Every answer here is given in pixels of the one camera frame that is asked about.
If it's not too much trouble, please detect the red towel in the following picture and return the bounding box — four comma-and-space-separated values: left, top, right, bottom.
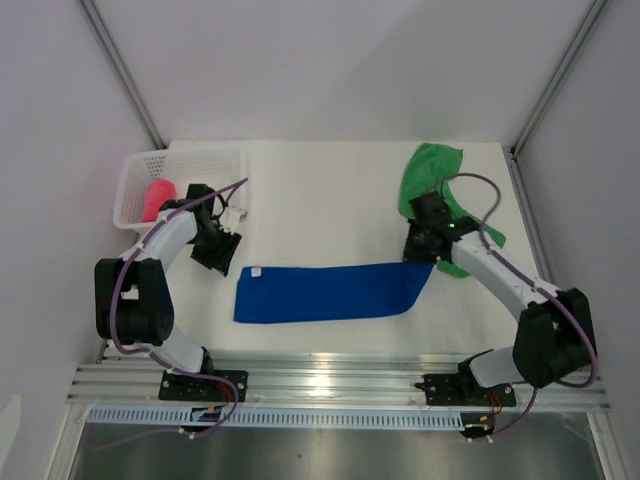
141, 178, 177, 223

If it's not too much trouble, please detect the white slotted cable duct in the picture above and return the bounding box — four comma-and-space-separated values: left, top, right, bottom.
87, 405, 464, 431

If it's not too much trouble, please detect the aluminium mounting rail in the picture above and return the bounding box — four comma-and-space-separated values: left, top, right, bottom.
67, 351, 614, 414

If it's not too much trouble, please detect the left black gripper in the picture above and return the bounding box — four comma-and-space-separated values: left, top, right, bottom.
191, 222, 241, 276

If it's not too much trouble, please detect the blue towel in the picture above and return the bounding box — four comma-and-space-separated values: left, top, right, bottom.
234, 262, 433, 325

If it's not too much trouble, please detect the aluminium frame post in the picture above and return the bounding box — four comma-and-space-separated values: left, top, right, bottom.
75, 0, 167, 150
509, 0, 612, 161

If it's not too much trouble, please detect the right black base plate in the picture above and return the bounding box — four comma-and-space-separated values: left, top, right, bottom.
414, 374, 517, 407

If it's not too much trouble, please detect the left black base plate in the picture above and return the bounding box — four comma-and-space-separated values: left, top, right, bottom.
158, 370, 249, 403

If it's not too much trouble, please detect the right aluminium frame post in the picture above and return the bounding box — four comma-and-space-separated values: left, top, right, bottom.
509, 0, 612, 161

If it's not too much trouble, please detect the left aluminium frame post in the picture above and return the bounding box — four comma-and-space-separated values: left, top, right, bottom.
75, 0, 167, 150

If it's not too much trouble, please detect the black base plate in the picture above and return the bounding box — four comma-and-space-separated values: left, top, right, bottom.
414, 374, 517, 407
158, 370, 249, 403

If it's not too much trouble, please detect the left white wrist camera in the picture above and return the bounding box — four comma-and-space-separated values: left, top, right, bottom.
218, 206, 248, 234

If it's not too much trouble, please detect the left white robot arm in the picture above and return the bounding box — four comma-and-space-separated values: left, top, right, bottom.
94, 178, 248, 400

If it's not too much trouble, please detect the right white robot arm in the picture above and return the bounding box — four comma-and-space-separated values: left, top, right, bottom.
403, 192, 597, 404

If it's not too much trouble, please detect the green towel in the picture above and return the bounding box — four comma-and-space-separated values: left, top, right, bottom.
397, 143, 507, 279

